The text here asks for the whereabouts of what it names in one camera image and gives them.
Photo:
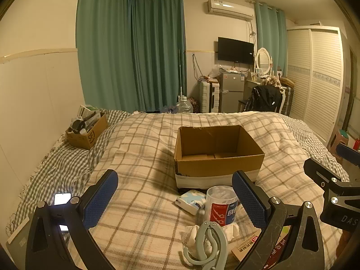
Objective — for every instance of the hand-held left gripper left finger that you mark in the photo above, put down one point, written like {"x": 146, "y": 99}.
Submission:
{"x": 102, "y": 199}

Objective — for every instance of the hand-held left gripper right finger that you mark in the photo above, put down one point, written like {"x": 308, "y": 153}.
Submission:
{"x": 250, "y": 200}

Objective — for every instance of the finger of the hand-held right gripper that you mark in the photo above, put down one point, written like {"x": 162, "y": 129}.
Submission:
{"x": 350, "y": 154}
{"x": 323, "y": 174}

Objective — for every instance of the red label cotton swab jar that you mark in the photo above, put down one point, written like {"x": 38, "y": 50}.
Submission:
{"x": 220, "y": 211}

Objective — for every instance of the pink plastic stool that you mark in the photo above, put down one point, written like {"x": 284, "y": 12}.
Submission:
{"x": 340, "y": 140}

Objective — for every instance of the smartphone with lit screen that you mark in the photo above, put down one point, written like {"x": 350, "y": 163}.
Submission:
{"x": 62, "y": 198}

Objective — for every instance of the brown red label book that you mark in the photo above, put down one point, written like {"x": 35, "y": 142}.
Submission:
{"x": 247, "y": 249}

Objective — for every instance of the beige plaid blanket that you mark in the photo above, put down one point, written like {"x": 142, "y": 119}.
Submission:
{"x": 146, "y": 174}

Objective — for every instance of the grey gingham bed sheet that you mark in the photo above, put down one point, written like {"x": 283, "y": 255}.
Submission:
{"x": 64, "y": 163}

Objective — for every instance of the blue white tissue packet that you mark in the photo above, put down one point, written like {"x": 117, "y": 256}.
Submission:
{"x": 191, "y": 201}

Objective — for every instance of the small cardboard box of clutter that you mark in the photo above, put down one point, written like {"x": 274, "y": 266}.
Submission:
{"x": 88, "y": 135}

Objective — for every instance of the white crumpled cloth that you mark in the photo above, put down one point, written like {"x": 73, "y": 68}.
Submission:
{"x": 192, "y": 237}

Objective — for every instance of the light blue folding hanger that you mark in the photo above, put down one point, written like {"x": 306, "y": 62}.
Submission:
{"x": 208, "y": 254}

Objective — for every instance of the white louvered wardrobe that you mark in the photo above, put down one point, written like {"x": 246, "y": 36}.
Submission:
{"x": 315, "y": 81}

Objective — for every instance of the grey laptop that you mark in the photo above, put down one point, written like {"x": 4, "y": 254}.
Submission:
{"x": 18, "y": 234}

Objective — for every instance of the black jacket on chair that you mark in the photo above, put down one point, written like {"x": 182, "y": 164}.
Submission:
{"x": 264, "y": 98}

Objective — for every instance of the silver small fridge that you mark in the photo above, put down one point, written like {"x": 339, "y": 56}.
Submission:
{"x": 232, "y": 91}

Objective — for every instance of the clear large water bottle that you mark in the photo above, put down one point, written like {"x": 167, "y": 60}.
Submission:
{"x": 185, "y": 106}

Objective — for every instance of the dark vanity desk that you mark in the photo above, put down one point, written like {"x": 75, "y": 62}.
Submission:
{"x": 250, "y": 85}

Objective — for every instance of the white oval vanity mirror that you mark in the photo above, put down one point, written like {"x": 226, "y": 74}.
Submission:
{"x": 263, "y": 59}

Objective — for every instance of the narrow green curtain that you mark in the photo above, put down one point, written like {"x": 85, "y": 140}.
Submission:
{"x": 270, "y": 39}

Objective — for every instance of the wide green curtain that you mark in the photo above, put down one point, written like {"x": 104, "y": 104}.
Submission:
{"x": 132, "y": 50}

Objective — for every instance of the white air conditioner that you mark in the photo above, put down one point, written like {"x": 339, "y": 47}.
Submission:
{"x": 230, "y": 9}

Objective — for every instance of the black wall television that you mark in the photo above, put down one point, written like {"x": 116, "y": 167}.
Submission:
{"x": 235, "y": 50}

